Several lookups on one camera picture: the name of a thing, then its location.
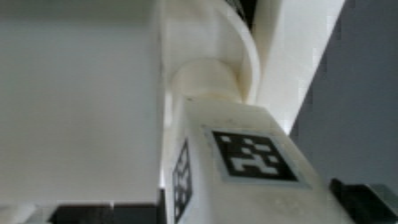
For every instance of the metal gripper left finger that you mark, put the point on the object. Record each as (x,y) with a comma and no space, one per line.
(110,214)

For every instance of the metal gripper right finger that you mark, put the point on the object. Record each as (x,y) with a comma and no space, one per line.
(368,201)

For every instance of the white round stool seat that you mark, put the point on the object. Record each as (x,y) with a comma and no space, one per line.
(204,33)

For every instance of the white stool leg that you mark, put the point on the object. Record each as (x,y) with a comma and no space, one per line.
(240,180)
(80,113)

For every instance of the white right rail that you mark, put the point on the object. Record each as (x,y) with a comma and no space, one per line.
(291,30)

